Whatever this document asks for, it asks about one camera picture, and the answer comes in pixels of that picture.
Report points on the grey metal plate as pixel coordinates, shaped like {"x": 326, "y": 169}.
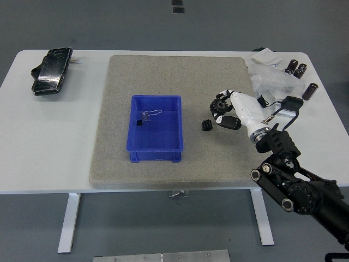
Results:
{"x": 163, "y": 256}

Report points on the black wrapped battery pack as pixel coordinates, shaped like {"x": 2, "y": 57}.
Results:
{"x": 50, "y": 72}

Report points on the clear bubble wrap bag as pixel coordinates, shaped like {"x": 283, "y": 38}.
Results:
{"x": 270, "y": 79}

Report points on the small clear plastic bag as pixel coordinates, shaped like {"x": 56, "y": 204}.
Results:
{"x": 145, "y": 116}

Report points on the white table leg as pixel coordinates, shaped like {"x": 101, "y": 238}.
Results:
{"x": 263, "y": 226}
{"x": 68, "y": 221}

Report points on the small black cube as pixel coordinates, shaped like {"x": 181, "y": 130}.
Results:
{"x": 139, "y": 122}

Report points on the grey-brown mat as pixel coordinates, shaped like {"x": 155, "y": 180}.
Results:
{"x": 177, "y": 79}

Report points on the black floor marker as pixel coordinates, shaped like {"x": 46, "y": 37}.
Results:
{"x": 178, "y": 10}
{"x": 176, "y": 2}

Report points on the large dark cylinder capacitor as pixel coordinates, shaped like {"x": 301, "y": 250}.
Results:
{"x": 310, "y": 90}

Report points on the metal table bracket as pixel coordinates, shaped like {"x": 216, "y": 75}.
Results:
{"x": 177, "y": 193}

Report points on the blue plastic box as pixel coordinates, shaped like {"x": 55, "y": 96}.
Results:
{"x": 155, "y": 136}

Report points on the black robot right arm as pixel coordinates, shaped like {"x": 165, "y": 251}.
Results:
{"x": 300, "y": 191}

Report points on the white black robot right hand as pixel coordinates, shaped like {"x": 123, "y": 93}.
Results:
{"x": 246, "y": 107}

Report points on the white card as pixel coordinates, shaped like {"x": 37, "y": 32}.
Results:
{"x": 287, "y": 112}

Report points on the small black gear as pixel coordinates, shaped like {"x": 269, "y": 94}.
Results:
{"x": 206, "y": 125}

